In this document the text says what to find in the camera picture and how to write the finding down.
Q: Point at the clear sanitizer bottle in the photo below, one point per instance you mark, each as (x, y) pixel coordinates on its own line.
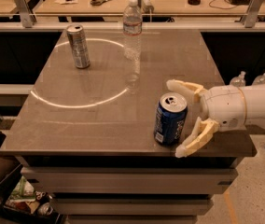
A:
(238, 81)
(259, 80)

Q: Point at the right metal bracket post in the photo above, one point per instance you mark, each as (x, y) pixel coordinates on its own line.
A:
(250, 17)

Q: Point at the blue pepsi can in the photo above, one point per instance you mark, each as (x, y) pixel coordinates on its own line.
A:
(170, 118)

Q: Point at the grey drawer cabinet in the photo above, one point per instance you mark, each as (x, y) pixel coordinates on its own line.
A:
(131, 188)

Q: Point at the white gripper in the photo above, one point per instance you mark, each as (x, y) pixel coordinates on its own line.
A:
(224, 106)

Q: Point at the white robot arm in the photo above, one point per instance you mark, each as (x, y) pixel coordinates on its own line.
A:
(254, 99)

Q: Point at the scissors with dark handles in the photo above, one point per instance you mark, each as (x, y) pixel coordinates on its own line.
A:
(96, 3)

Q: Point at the clear plastic water bottle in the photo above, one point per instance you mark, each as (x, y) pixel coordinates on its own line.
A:
(132, 30)

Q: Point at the white power strip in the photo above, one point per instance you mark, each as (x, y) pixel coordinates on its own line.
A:
(147, 6)

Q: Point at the clear sanitizer bottle left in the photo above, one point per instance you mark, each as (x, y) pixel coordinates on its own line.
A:
(238, 81)

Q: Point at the black bin with snacks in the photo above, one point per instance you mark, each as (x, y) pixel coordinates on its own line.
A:
(25, 205)

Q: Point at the silver energy drink can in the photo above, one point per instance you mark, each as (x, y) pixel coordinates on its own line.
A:
(78, 44)

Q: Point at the left metal bracket post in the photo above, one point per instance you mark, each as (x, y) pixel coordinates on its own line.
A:
(26, 15)

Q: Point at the metal bracket post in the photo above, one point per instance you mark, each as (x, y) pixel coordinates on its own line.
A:
(250, 17)
(26, 15)

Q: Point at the clear sanitizer bottle right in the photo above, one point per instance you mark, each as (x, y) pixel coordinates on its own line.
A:
(259, 80)

